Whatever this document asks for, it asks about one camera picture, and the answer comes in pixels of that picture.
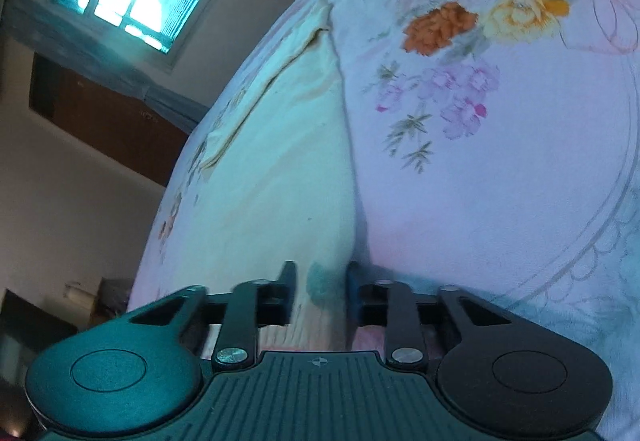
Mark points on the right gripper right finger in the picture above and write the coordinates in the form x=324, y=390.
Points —
x=418, y=329

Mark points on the floral pink bed sheet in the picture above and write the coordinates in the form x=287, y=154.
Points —
x=494, y=146

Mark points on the grey curtain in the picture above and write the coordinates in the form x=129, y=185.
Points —
x=60, y=42

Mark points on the cream white small garment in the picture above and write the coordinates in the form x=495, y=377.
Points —
x=276, y=185

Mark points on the dark brown wooden door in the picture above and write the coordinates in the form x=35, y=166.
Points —
x=120, y=127

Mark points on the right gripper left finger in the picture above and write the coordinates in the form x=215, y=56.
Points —
x=186, y=316

